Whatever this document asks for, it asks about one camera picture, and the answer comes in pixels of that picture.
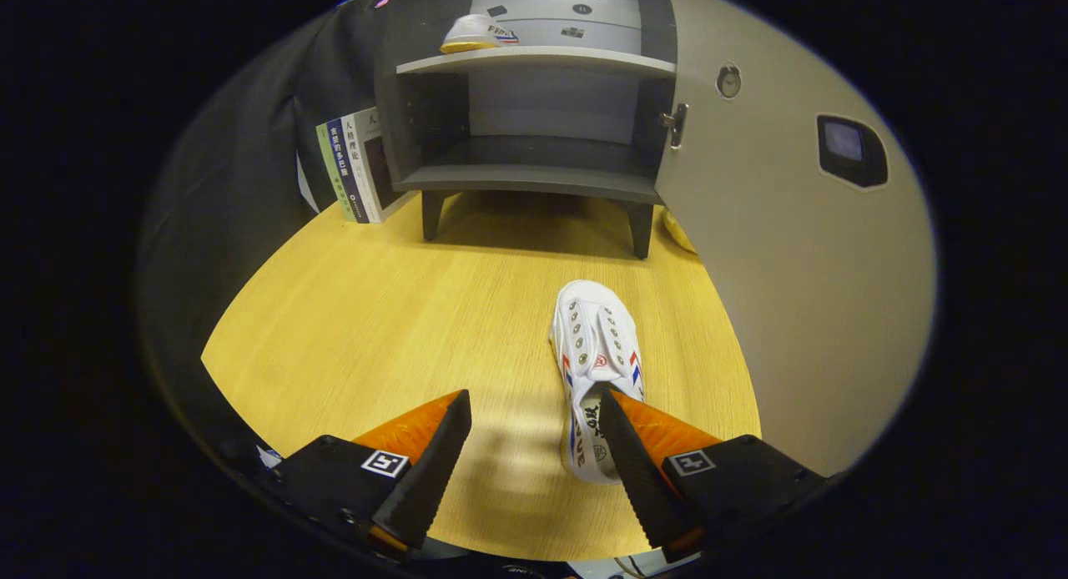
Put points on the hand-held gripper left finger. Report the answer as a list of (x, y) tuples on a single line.
[(430, 470)]

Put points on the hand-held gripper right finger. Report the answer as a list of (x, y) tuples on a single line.
[(638, 479)]

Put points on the white canvas shoe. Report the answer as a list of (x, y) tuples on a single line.
[(594, 337), (471, 32)]

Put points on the beige shoe cabinet door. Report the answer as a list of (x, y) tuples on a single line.
[(793, 295)]

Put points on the grey shoe cabinet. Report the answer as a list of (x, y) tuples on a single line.
[(534, 178)]

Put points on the yellow object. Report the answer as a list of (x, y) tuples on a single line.
[(677, 229)]

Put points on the dark blue book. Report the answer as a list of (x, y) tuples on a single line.
[(346, 170)]

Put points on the white book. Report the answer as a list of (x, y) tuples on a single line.
[(360, 145)]

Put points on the black backdrop cloth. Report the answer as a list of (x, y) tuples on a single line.
[(225, 187)]

